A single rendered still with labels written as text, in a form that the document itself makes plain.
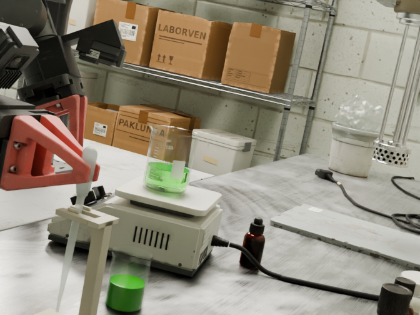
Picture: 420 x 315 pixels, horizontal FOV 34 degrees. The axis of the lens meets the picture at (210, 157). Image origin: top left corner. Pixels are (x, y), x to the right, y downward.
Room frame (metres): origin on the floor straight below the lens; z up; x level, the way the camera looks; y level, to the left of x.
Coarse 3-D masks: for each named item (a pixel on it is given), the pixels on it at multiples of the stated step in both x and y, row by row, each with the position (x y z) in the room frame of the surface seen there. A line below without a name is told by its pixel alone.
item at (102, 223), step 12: (72, 216) 0.57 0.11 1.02; (84, 216) 0.58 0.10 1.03; (96, 216) 0.59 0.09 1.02; (108, 216) 0.59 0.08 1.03; (96, 228) 0.56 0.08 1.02; (108, 228) 0.58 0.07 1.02; (96, 240) 0.57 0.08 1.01; (108, 240) 0.58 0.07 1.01; (96, 252) 0.57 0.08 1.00; (96, 264) 0.57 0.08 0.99; (96, 276) 0.57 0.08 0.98; (84, 288) 0.58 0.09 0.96; (96, 288) 0.58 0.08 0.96; (84, 300) 0.58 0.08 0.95; (96, 300) 0.58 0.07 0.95; (48, 312) 0.63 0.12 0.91; (60, 312) 0.64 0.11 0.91; (84, 312) 0.57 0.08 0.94; (96, 312) 0.58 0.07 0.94
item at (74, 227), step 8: (80, 200) 0.59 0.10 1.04; (80, 208) 0.59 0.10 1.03; (72, 224) 0.59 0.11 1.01; (72, 232) 0.59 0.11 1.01; (72, 240) 0.59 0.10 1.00; (72, 248) 0.59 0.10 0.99; (64, 256) 0.59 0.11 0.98; (64, 264) 0.59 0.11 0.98; (64, 272) 0.59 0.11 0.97; (64, 280) 0.59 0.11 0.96
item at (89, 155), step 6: (84, 150) 0.59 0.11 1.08; (90, 150) 0.59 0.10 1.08; (84, 156) 0.59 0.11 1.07; (90, 156) 0.59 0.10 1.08; (90, 162) 0.59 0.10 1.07; (90, 174) 0.59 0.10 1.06; (90, 180) 0.59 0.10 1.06; (78, 186) 0.59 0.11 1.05; (84, 186) 0.59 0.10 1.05; (78, 192) 0.59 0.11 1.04; (84, 192) 0.59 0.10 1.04
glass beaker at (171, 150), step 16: (160, 128) 0.91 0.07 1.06; (176, 128) 0.92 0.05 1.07; (160, 144) 0.87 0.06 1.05; (176, 144) 0.86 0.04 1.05; (192, 144) 0.88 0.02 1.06; (160, 160) 0.87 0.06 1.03; (176, 160) 0.86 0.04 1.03; (192, 160) 0.89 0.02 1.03; (144, 176) 0.88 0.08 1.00; (160, 176) 0.86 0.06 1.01; (176, 176) 0.87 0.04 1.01; (160, 192) 0.86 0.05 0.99; (176, 192) 0.87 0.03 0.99
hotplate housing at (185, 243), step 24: (120, 216) 0.84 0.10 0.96; (144, 216) 0.83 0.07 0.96; (168, 216) 0.83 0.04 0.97; (192, 216) 0.85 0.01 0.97; (216, 216) 0.90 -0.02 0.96; (120, 240) 0.84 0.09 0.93; (144, 240) 0.83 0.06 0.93; (168, 240) 0.82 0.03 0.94; (192, 240) 0.82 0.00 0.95; (216, 240) 0.90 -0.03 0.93; (168, 264) 0.83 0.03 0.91; (192, 264) 0.82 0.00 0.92
